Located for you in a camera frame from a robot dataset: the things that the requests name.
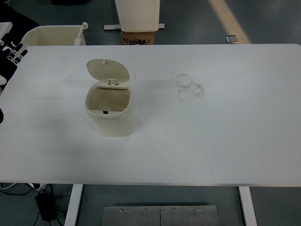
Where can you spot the brown cardboard box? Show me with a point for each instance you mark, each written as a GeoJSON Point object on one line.
{"type": "Point", "coordinates": [138, 38]}

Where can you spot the black white object left edge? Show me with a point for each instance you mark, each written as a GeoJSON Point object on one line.
{"type": "Point", "coordinates": [1, 116]}

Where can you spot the white table foot bar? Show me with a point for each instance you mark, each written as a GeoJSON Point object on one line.
{"type": "Point", "coordinates": [112, 27]}

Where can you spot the white power strip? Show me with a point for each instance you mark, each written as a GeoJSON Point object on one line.
{"type": "Point", "coordinates": [37, 186]}

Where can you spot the black power adapter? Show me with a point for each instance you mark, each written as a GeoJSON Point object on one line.
{"type": "Point", "coordinates": [46, 206]}

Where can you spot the small grey floor plate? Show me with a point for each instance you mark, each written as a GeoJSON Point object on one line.
{"type": "Point", "coordinates": [232, 39]}

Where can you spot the small beige trash can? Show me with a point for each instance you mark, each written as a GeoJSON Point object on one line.
{"type": "Point", "coordinates": [110, 102]}

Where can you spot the white table leg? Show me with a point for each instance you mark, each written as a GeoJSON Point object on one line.
{"type": "Point", "coordinates": [247, 206]}
{"type": "Point", "coordinates": [74, 203]}

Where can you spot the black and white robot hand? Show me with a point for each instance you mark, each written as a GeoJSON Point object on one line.
{"type": "Point", "coordinates": [11, 51]}

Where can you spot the beige open bin behind table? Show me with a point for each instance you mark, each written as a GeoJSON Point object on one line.
{"type": "Point", "coordinates": [55, 35]}

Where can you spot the left white table leg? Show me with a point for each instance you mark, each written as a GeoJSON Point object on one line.
{"type": "Point", "coordinates": [74, 203]}

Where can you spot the right white table leg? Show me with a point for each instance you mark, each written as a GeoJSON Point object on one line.
{"type": "Point", "coordinates": [247, 206]}

